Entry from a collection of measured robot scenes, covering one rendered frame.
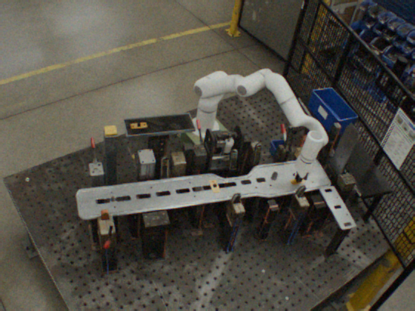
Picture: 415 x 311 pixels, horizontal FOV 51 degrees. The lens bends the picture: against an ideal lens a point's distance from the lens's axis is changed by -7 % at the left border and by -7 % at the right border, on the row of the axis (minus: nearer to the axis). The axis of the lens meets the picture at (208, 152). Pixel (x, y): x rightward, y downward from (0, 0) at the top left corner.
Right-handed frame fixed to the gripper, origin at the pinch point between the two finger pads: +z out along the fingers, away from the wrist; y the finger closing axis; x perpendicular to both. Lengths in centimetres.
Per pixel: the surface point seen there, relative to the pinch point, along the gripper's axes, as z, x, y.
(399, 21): -13, 177, -152
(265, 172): 3.1, -15.8, -9.4
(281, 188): 3.1, -10.9, 3.0
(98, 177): -1, -105, -17
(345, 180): -2.9, 25.0, 9.1
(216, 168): 6.7, -40.6, -20.2
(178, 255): 33, -68, 14
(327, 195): 3.1, 12.9, 13.0
